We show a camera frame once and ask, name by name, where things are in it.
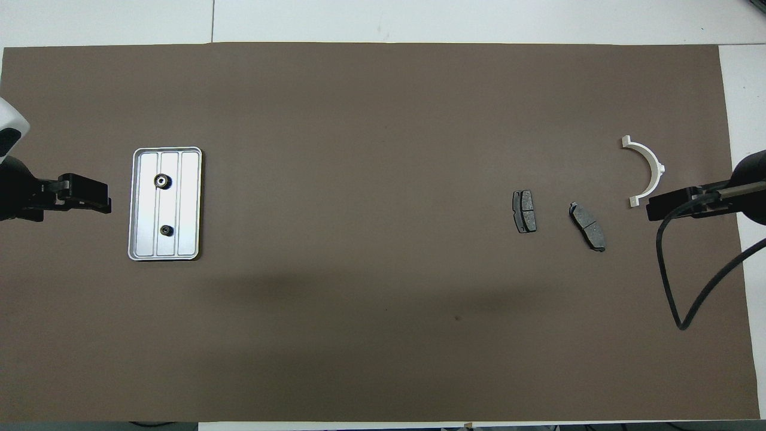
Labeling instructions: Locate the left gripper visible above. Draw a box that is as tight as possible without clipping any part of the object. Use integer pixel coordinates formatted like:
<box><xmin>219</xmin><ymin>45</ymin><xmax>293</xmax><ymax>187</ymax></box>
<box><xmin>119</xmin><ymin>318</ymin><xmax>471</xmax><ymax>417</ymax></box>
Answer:
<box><xmin>0</xmin><ymin>157</ymin><xmax>113</xmax><ymax>222</ymax></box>

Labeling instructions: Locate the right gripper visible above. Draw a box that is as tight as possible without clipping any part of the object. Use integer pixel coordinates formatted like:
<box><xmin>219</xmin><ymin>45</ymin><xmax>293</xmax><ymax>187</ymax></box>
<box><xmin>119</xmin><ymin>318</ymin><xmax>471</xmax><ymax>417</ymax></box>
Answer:
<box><xmin>648</xmin><ymin>153</ymin><xmax>766</xmax><ymax>227</ymax></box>

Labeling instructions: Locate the silver metal tray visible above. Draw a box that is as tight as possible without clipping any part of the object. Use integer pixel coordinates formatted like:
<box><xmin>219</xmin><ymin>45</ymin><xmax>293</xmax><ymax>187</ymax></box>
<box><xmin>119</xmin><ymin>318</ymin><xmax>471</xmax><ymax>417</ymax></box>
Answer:
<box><xmin>127</xmin><ymin>147</ymin><xmax>203</xmax><ymax>262</ymax></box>

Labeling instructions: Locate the long dark brake pad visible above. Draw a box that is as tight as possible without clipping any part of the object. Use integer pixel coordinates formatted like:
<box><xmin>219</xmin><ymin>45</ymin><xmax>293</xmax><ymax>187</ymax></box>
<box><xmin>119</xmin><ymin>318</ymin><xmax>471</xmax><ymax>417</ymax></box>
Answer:
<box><xmin>569</xmin><ymin>202</ymin><xmax>607</xmax><ymax>253</ymax></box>

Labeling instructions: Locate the short dark brake pad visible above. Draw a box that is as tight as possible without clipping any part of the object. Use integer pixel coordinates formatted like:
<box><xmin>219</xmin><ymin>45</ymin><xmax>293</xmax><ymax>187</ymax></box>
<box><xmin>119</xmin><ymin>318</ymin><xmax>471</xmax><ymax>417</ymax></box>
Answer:
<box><xmin>512</xmin><ymin>190</ymin><xmax>537</xmax><ymax>234</ymax></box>

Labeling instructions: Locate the brown table mat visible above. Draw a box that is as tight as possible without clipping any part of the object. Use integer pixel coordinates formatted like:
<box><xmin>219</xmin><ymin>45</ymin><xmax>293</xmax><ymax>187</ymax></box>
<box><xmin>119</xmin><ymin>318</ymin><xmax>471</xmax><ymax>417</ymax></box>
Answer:
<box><xmin>0</xmin><ymin>42</ymin><xmax>761</xmax><ymax>423</ymax></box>

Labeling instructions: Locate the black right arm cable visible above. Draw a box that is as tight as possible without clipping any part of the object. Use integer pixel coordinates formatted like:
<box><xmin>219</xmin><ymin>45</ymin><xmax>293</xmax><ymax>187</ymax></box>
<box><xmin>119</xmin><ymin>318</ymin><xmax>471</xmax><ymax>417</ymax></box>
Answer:
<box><xmin>656</xmin><ymin>190</ymin><xmax>766</xmax><ymax>331</ymax></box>

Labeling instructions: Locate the white semicircular bracket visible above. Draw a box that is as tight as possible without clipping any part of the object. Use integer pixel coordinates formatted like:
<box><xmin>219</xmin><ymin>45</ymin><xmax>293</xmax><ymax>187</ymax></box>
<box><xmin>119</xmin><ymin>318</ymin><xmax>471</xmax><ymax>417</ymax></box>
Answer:
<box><xmin>621</xmin><ymin>135</ymin><xmax>666</xmax><ymax>209</ymax></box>

